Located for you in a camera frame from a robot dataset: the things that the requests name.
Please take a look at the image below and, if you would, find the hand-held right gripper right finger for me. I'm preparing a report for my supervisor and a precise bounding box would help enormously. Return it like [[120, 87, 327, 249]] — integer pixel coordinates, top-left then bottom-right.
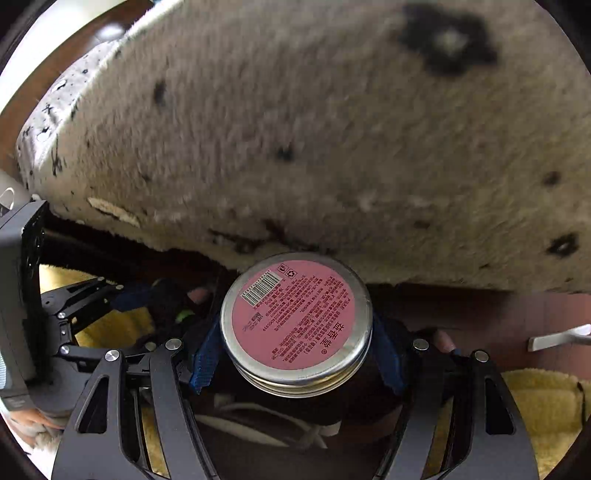
[[370, 315, 541, 480]]

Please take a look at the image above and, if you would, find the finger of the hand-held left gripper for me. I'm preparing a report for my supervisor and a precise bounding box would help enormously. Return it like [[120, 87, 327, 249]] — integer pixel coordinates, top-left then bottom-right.
[[51, 320, 185, 384], [41, 276, 154, 324]]

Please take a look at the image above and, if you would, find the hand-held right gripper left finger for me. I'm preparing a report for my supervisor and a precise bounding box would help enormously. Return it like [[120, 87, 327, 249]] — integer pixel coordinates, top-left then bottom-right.
[[51, 318, 223, 480]]

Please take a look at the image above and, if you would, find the round metal tin pink label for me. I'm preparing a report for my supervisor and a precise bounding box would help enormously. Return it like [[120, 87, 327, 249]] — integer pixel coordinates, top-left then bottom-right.
[[220, 253, 374, 398]]

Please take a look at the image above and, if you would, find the person's left hand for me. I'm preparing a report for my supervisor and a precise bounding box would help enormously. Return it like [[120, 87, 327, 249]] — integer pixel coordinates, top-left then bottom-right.
[[8, 408, 51, 435]]

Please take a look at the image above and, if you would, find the yellow fleece garment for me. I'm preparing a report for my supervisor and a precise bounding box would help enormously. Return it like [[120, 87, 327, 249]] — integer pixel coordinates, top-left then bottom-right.
[[39, 265, 585, 480]]

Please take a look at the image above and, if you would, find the grey printed pillow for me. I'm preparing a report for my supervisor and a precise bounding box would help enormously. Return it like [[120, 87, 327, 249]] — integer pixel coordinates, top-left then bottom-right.
[[16, 41, 126, 191]]

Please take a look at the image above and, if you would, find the grey printed fleece blanket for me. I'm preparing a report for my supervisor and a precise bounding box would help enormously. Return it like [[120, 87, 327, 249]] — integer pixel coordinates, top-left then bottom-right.
[[34, 0, 591, 296]]

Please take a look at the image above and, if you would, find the dark wooden headboard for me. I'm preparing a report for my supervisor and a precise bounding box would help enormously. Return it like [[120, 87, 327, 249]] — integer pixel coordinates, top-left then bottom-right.
[[58, 0, 160, 63]]

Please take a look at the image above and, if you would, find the wooden bed frame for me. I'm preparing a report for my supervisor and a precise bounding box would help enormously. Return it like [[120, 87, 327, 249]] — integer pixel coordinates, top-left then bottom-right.
[[369, 282, 591, 371]]

